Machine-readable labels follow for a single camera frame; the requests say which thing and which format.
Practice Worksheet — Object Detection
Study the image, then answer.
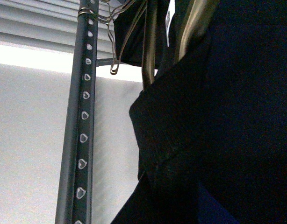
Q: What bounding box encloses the black t-shirt being hung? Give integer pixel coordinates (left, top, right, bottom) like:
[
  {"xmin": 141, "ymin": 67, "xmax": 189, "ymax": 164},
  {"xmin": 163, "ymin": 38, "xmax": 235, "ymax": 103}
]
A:
[{"xmin": 113, "ymin": 0, "xmax": 287, "ymax": 224}]

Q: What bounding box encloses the gold metal clothes hanger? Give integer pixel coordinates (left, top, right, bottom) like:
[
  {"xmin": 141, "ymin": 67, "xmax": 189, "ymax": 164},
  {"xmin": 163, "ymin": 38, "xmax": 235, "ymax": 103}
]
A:
[{"xmin": 142, "ymin": 0, "xmax": 219, "ymax": 90}]

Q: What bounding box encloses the black printed t-shirt hanging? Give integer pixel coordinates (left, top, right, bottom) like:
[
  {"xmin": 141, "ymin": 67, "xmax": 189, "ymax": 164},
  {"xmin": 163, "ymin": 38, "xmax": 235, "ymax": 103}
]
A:
[{"xmin": 114, "ymin": 0, "xmax": 169, "ymax": 70}]

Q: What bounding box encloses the grey metal drying rack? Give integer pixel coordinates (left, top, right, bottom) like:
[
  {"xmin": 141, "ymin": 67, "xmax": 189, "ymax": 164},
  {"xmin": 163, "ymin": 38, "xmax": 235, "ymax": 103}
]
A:
[{"xmin": 55, "ymin": 0, "xmax": 116, "ymax": 224}]

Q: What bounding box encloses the spare wire hangers bunch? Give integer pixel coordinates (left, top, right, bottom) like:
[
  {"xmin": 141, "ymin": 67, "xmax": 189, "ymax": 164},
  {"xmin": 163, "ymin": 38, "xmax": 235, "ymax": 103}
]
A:
[{"xmin": 78, "ymin": 0, "xmax": 146, "ymax": 75}]

